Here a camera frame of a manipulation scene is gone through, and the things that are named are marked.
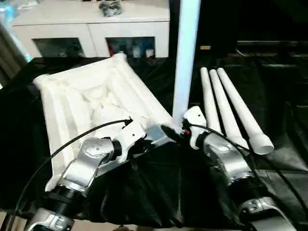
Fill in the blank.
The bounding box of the white plastic table leg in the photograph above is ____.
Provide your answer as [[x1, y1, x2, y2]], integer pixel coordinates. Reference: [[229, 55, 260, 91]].
[[172, 0, 202, 129], [216, 67, 274, 155], [208, 69, 250, 150], [200, 67, 224, 134]]

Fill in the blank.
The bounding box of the white plastic table top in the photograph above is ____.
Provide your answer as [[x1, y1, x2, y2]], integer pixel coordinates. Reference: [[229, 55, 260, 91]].
[[32, 53, 174, 192]]

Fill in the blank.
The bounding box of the black mat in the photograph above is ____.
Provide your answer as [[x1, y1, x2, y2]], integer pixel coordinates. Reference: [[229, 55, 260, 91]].
[[0, 55, 308, 229]]

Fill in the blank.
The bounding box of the black box with beige label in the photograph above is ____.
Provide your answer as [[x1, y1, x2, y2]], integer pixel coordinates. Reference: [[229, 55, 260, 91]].
[[169, 0, 238, 63]]

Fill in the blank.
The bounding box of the black television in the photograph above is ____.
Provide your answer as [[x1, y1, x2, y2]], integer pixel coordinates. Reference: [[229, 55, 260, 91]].
[[235, 0, 308, 57]]

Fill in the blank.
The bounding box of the clear bag on cabinet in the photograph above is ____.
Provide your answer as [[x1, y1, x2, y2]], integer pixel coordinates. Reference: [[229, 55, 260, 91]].
[[99, 0, 123, 17]]

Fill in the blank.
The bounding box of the white cabinet with glass doors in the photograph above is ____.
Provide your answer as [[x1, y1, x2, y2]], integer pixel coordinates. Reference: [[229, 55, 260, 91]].
[[11, 0, 170, 59]]

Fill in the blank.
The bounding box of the blue white package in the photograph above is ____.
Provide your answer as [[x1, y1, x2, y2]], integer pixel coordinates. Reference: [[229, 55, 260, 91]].
[[0, 14, 33, 63]]

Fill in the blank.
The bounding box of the grey curtain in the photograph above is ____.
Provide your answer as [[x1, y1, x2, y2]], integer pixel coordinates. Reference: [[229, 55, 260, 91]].
[[0, 21, 28, 84]]

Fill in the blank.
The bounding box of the blue plastic item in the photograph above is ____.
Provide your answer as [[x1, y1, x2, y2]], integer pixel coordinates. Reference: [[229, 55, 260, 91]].
[[0, 0, 19, 17]]

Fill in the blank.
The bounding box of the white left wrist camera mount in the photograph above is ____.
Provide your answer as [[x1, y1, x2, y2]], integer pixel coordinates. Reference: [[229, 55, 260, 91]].
[[115, 117, 148, 163]]

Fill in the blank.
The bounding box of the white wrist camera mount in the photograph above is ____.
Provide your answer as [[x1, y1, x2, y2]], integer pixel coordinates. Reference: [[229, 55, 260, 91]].
[[115, 117, 148, 163], [182, 105, 208, 149]]

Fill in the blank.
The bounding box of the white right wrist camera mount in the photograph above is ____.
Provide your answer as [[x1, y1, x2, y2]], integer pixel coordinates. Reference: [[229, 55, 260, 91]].
[[182, 105, 208, 149]]

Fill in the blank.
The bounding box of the black left wrist camera cable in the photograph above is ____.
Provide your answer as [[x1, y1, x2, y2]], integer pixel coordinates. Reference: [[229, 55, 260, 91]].
[[13, 116, 133, 217]]

